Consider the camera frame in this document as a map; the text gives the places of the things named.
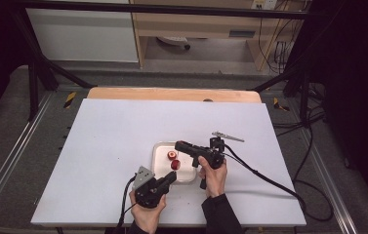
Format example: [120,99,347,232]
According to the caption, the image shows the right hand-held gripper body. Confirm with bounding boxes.
[189,131,246,191]

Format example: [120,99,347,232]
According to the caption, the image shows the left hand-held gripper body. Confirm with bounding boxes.
[132,165,170,210]

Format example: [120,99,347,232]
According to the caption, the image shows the white square tray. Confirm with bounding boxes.
[150,140,199,185]

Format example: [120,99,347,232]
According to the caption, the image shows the person's left hand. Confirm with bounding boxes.
[128,189,168,234]

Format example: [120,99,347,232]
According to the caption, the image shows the person's right hand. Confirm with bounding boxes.
[197,155,228,199]

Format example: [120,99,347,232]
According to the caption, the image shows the light wooden table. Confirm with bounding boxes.
[86,86,263,104]

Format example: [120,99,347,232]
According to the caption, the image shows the yellow black tape strip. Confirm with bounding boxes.
[272,97,291,112]
[62,91,77,109]

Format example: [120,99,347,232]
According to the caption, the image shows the office chair base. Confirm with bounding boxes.
[156,35,192,52]

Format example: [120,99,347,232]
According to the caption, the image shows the wooden desk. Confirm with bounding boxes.
[129,0,307,72]

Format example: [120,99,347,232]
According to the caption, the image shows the white cabinet panel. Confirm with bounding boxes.
[24,7,140,63]

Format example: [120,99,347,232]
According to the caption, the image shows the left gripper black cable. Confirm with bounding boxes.
[115,175,140,234]

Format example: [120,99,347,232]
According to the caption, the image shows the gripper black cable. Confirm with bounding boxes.
[223,143,335,223]
[115,175,140,234]

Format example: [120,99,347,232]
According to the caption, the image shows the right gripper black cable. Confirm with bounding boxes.
[223,143,335,223]

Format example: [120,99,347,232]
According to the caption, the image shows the black floor cable bundle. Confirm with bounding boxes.
[272,81,327,138]

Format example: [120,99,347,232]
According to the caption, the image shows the aluminium floor rail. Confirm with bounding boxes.
[0,92,55,214]
[301,128,359,234]

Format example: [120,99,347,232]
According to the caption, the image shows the black hanging cables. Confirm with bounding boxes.
[257,9,295,75]

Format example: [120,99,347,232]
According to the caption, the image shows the black metal frame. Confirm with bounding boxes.
[9,0,316,123]

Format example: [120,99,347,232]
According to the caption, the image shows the white wall socket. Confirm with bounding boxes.
[251,0,279,11]

